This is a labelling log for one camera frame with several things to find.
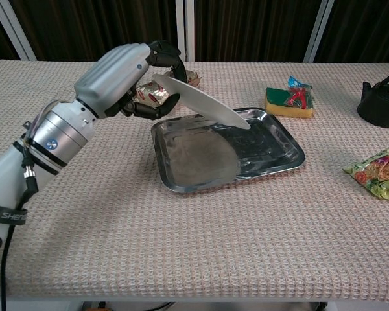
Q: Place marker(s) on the gold foil snack package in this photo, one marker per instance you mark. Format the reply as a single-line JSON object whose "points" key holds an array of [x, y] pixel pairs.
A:
{"points": [[149, 95]]}

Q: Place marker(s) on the yellow green sponge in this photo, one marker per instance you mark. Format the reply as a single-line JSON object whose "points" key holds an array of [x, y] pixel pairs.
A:
{"points": [[274, 108]]}

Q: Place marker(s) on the green snack bag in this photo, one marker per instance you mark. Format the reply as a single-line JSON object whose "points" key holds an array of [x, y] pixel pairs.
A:
{"points": [[379, 176]]}

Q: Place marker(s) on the white round plate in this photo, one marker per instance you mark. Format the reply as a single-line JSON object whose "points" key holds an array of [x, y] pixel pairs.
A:
{"points": [[204, 102]]}

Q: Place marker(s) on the white frame post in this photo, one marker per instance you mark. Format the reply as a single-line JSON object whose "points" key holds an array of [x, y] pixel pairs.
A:
{"points": [[190, 29], [17, 32], [317, 32], [180, 29]]}

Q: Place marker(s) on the beige waffle tablecloth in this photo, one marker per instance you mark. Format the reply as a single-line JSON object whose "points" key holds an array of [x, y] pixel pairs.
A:
{"points": [[194, 243]]}

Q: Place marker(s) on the red clip in plastic wrapper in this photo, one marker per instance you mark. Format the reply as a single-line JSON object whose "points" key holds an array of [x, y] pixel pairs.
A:
{"points": [[296, 94]]}

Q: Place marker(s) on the dark curtain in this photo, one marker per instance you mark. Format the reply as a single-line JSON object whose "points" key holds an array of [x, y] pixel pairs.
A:
{"points": [[246, 29]]}

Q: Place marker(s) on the black kettle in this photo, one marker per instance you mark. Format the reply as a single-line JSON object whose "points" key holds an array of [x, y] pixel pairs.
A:
{"points": [[379, 107]]}

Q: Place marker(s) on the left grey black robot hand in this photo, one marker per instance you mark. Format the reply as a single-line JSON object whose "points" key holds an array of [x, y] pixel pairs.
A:
{"points": [[113, 77]]}

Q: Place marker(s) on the rectangular stainless steel tray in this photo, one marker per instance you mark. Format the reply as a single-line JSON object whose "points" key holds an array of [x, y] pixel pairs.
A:
{"points": [[266, 149]]}

